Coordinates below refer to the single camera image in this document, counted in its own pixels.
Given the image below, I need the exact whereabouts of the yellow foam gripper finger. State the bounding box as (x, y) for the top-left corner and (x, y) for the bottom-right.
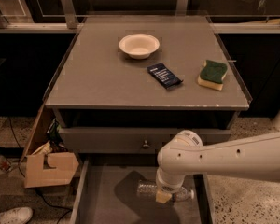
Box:
(156, 189), (172, 203)

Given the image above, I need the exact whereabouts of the clear plastic water bottle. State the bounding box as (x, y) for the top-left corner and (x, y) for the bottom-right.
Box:
(136, 180), (194, 202)

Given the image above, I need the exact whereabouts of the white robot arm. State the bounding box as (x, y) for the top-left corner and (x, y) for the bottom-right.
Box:
(156, 130), (280, 203)

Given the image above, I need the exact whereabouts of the open grey middle drawer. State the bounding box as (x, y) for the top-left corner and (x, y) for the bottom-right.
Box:
(69, 154), (215, 224)

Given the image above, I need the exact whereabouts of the round metal drawer knob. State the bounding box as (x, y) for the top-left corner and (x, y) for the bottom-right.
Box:
(142, 140), (150, 149)

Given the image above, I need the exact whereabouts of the grey top drawer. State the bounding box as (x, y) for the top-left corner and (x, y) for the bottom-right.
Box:
(58, 126), (231, 155)

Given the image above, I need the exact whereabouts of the grey drawer cabinet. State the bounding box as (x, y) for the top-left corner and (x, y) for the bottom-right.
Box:
(42, 14), (253, 224)

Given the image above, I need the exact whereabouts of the small bottle on floor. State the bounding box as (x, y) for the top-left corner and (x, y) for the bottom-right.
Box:
(0, 155), (11, 173)

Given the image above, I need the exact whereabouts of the green snack bag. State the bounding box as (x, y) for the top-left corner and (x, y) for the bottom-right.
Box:
(46, 119), (62, 144)

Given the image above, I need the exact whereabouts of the dark blue snack packet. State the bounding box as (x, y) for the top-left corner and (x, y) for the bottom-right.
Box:
(147, 63), (182, 89)

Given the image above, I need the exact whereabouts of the brown cardboard box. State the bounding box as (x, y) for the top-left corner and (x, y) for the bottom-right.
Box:
(20, 105), (79, 188)

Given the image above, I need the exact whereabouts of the yellow green sponge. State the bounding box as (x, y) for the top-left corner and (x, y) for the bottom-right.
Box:
(197, 60), (228, 91)

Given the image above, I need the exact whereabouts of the white sneaker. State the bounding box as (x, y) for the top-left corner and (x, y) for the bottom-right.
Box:
(0, 207), (33, 224)

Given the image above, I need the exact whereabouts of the white paper bowl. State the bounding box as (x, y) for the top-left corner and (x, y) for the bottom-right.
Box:
(119, 34), (160, 60)

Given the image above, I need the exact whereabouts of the grey metal railing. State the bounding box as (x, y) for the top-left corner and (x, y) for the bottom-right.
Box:
(0, 0), (280, 34)

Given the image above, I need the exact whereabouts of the black floor cable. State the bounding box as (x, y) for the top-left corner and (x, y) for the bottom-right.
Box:
(7, 116), (73, 224)

